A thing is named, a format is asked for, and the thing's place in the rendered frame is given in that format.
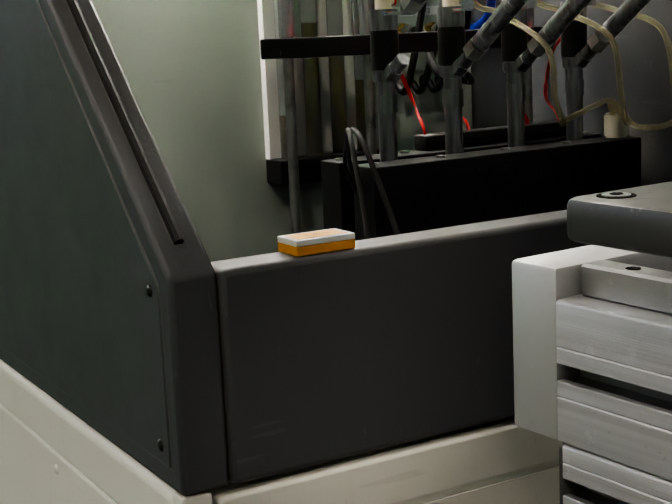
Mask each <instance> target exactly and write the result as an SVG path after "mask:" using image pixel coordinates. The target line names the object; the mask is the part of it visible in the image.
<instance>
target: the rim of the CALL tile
mask: <svg viewBox="0 0 672 504"><path fill-rule="evenodd" d="M332 229H335V230H339V231H344V230H340V229H336V228H332ZM344 232H348V233H343V234H336V235H329V236H322V237H315V238H308V239H301V240H297V239H293V238H289V237H286V235H282V236H278V237H277V239H278V242H280V243H283V244H287V245H291V246H294V247H302V246H309V245H316V244H323V243H330V242H336V241H343V240H350V239H355V233H353V232H349V231H344Z"/></svg>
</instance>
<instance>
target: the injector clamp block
mask: <svg viewBox="0 0 672 504"><path fill-rule="evenodd" d="M371 156H372V158H373V161H374V163H375V166H376V168H377V171H378V173H379V176H380V179H381V181H382V184H383V187H384V189H385V192H386V195H387V197H388V200H389V203H390V206H391V208H392V211H393V214H394V216H395V219H396V222H397V225H398V227H399V230H400V232H401V234H404V233H411V232H418V231H424V230H431V229H438V228H445V227H452V226H458V225H465V224H472V223H479V222H486V221H492V220H499V219H506V218H513V217H519V216H526V215H533V214H540V213H547V212H553V211H560V210H567V203H568V200H570V199H572V198H574V197H576V196H582V195H589V194H595V193H601V192H608V191H614V190H620V189H627V188H633V187H639V186H641V138H640V137H634V136H628V135H627V137H624V138H606V136H605V137H601V134H596V133H588V132H587V131H583V139H578V140H570V141H566V136H560V137H551V138H542V139H532V140H525V146H516V147H508V142H505V143H496V144H487V145H478V146H468V147H463V153H454V154H446V149H441V150H432V151H420V150H410V151H408V150H402V151H400V152H398V160H392V161H383V162H380V154H373V155H371ZM357 160H358V166H359V171H360V177H361V182H362V186H363V194H364V200H365V206H366V213H367V220H368V226H369V234H370V238H377V237H384V236H390V235H395V233H394V230H393V228H392V225H391V222H390V220H389V217H388V214H387V212H386V209H385V206H384V203H383V201H382V198H381V195H380V193H379V190H378V187H377V184H376V182H375V179H374V177H373V174H372V171H371V169H370V166H369V164H368V161H367V159H366V156H365V155H364V156H357ZM321 176H322V197H323V219H324V230H325V229H332V228H336V229H340V230H344V231H349V232H353V233H355V241H357V240H363V239H364V230H363V223H362V216H361V210H360V203H359V197H358V191H356V193H355V192H354V191H353V189H352V187H351V185H350V183H349V181H348V179H347V177H346V175H345V172H344V169H343V157H338V158H335V159H327V160H322V161H321Z"/></svg>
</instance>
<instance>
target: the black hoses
mask: <svg viewBox="0 0 672 504"><path fill-rule="evenodd" d="M426 4H427V2H426V3H425V5H424V6H423V7H422V9H421V10H420V11H419V12H418V13H417V20H416V26H415V27H412V28H411V32H426V30H425V29H424V28H423V24H424V17H425V11H426ZM470 23H471V11H465V25H464V27H465V30H470ZM418 53H419V52H416V53H411V56H410V61H409V66H408V71H407V76H405V78H406V81H407V83H408V86H409V88H410V89H411V88H412V89H413V91H414V92H415V93H416V94H418V95H420V94H422V93H424V92H425V90H426V88H427V86H428V88H429V90H430V91H431V92H432V93H434V94H435V93H437V92H439V91H440V90H441V88H442V86H443V78H441V76H440V71H439V67H438V65H437V62H436V60H435V59H436V55H437V52H426V56H427V59H428V60H427V64H426V68H425V71H424V74H423V75H421V76H420V77H419V84H420V86H419V85H418V83H417V82H416V81H415V80H414V74H415V69H416V64H417V59H418ZM432 72H433V74H434V75H435V78H434V81H435V83H436V84H435V85H434V83H433V81H432V80H431V79H430V77H431V73H432ZM461 78H462V84H467V85H472V84H474V82H475V79H474V78H473V76H472V75H471V73H470V72H469V71H468V72H467V73H466V74H465V75H464V77H461ZM394 83H395V89H396V90H397V92H398V93H399V94H400V95H402V96H405V95H407V91H406V89H405V87H403V86H402V84H401V83H400V82H399V81H398V82H394Z"/></svg>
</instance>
